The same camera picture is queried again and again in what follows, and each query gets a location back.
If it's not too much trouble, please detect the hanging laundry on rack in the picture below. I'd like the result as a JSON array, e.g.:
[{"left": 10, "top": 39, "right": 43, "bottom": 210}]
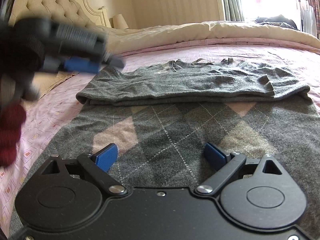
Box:
[{"left": 296, "top": 0, "right": 319, "bottom": 38}]

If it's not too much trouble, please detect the beige duvet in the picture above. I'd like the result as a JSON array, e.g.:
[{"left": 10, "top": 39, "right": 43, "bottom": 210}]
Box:
[{"left": 97, "top": 21, "right": 319, "bottom": 54}]

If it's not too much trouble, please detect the grey window curtain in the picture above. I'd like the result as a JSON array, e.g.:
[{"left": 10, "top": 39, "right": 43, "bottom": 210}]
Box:
[{"left": 223, "top": 0, "right": 244, "bottom": 21}]

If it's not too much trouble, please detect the beige bedside lamp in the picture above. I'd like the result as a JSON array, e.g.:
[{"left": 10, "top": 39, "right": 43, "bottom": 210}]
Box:
[{"left": 111, "top": 14, "right": 129, "bottom": 30}]

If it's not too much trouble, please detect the dark clothes pile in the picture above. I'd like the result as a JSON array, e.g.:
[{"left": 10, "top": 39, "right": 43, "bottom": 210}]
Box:
[{"left": 255, "top": 15, "right": 298, "bottom": 30}]

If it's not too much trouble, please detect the cream tufted headboard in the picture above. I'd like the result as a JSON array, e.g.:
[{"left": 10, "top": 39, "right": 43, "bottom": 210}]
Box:
[{"left": 9, "top": 0, "right": 111, "bottom": 28}]

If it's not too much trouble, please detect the left hand dark red glove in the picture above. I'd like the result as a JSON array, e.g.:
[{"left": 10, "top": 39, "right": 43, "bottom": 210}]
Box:
[{"left": 1, "top": 23, "right": 44, "bottom": 167}]

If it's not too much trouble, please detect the grey argyle knit sweater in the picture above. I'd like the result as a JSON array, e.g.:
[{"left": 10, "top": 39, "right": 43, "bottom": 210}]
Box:
[{"left": 41, "top": 59, "right": 319, "bottom": 238}]

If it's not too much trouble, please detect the pink patterned bed sheet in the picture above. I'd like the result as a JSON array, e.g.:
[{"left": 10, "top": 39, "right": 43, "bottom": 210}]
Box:
[{"left": 0, "top": 38, "right": 320, "bottom": 205}]

